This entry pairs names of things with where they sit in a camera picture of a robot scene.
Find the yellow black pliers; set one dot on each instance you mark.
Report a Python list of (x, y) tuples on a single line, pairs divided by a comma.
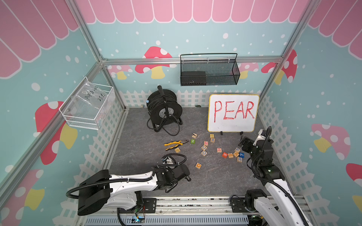
[(175, 144)]

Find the wooden block blue O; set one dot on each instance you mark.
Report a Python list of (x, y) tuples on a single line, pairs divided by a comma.
[(204, 153)]

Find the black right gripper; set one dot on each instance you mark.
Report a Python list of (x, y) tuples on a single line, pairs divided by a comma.
[(250, 143)]

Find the clear plastic bag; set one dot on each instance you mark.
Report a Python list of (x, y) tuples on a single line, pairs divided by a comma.
[(92, 99)]

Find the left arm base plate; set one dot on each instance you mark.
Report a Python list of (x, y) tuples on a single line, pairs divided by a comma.
[(145, 205)]

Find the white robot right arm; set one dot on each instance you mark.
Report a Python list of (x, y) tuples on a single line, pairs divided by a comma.
[(289, 212)]

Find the wooden block orange Q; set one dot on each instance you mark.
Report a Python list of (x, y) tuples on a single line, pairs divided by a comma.
[(198, 165)]

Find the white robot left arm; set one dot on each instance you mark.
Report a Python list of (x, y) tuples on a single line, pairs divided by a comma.
[(103, 190)]

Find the black cable reel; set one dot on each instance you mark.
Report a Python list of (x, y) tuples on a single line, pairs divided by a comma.
[(163, 109)]

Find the black box in basket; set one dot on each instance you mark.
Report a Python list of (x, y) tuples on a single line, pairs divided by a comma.
[(193, 78)]

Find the black wire mesh basket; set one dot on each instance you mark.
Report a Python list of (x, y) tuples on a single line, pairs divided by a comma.
[(220, 68)]

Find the yellow framed whiteboard PEAR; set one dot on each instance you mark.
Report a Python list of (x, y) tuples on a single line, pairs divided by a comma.
[(232, 112)]

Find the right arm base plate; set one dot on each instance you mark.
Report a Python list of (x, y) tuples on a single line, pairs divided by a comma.
[(239, 205)]

